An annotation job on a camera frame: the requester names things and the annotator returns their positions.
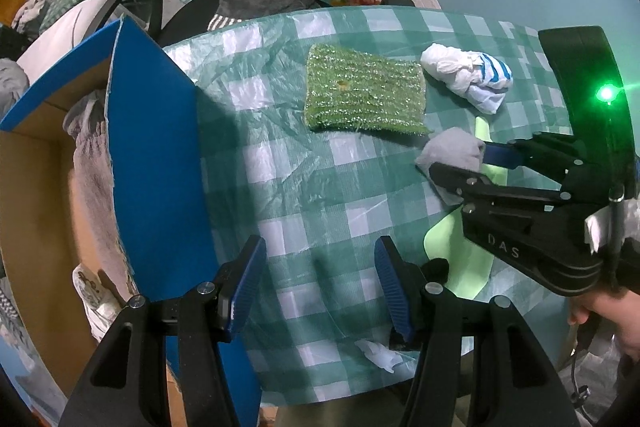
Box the grey sock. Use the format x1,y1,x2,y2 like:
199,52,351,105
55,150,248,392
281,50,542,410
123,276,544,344
416,127,486,206

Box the light green cloth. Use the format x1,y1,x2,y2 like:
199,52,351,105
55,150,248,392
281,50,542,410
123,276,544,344
423,117,508,299

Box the white blue-striped sock bundle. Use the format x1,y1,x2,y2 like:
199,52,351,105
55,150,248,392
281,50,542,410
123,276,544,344
420,43,513,115

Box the green sparkly knitted cloth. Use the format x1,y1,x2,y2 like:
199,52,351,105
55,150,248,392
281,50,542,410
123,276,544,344
304,43,427,134

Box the black sock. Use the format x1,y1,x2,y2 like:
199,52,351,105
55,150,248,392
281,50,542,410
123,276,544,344
420,258,449,286

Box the person's right hand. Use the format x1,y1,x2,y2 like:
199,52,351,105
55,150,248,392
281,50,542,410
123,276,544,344
570,289,640,362

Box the small white crumpled tissue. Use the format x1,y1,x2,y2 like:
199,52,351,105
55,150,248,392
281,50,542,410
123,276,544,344
355,339,404,374

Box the blue cardboard box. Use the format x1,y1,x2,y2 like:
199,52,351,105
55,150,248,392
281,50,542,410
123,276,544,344
1,18,266,426

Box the white patterned sock in box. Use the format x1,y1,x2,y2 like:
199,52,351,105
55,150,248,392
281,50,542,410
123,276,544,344
72,263,122,343

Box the grey sweatpants in box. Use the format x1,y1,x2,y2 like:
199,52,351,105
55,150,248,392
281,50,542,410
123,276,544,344
63,90,137,301

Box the green checkered tablecloth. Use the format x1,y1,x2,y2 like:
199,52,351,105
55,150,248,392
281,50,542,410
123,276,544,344
167,6,570,405

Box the grey jacket pile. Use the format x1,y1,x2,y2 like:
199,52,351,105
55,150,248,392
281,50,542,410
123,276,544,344
0,58,29,114

